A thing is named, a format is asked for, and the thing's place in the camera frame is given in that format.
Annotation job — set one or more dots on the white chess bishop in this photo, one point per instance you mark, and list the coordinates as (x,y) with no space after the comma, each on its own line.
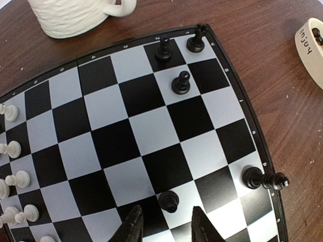
(4,189)

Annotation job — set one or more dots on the white chess queen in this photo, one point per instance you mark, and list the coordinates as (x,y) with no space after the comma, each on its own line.
(9,216)

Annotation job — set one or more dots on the black and white chessboard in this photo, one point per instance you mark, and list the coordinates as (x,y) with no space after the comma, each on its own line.
(105,132)

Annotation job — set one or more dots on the white ribbed ceramic mug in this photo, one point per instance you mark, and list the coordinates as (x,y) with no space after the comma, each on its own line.
(67,18)

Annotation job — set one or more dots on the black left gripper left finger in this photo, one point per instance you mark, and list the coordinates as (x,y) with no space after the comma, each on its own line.
(132,227)

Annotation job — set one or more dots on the black chess pawn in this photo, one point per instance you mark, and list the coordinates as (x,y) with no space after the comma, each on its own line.
(168,201)
(181,84)
(195,44)
(163,53)

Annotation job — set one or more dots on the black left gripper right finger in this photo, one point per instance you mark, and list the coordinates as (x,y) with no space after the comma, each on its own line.
(202,229)

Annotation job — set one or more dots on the cream bowl of black pieces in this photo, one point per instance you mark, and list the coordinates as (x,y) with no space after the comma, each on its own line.
(309,51)

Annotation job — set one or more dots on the white chess pawn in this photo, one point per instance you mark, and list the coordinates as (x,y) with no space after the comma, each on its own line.
(13,149)
(10,112)
(30,213)
(47,239)
(21,179)

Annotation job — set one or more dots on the black chess piece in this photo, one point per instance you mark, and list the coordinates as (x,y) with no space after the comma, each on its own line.
(253,178)

